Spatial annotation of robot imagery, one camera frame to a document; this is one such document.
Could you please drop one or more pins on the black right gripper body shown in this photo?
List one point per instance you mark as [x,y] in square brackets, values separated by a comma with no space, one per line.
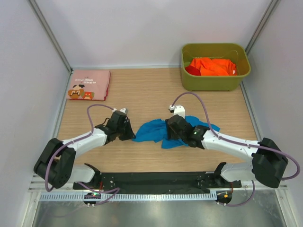
[172,129]

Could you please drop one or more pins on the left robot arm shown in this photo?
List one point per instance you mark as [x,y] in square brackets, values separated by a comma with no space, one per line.
[56,163]

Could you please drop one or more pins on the red t shirt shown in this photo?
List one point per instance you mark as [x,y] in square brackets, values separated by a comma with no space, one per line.
[192,70]

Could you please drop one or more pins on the aluminium frame post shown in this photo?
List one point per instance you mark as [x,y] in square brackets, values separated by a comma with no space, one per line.
[42,20]
[261,25]

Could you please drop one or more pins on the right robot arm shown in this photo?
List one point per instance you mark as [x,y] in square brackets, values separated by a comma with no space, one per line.
[262,160]

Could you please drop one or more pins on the blue t shirt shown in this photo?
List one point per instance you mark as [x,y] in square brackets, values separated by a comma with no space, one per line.
[156,131]

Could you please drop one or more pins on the left aluminium frame post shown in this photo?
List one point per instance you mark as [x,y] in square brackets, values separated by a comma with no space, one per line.
[42,20]

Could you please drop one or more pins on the olive green plastic bin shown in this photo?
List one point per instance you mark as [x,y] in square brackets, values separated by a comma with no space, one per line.
[230,51]

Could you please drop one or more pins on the right aluminium frame post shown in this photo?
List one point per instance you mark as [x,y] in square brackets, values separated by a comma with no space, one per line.
[261,25]

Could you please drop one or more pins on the orange t shirt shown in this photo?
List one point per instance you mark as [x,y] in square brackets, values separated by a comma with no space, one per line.
[214,67]

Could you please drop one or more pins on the white slotted cable duct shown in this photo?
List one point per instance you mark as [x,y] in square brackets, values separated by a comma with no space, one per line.
[86,196]

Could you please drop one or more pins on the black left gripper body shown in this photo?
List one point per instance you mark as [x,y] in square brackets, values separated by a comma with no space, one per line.
[125,127]

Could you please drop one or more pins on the folded pink t shirt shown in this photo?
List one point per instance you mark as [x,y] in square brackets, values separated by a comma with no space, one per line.
[89,85]

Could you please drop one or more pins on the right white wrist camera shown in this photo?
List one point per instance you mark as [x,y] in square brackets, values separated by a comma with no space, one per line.
[177,110]

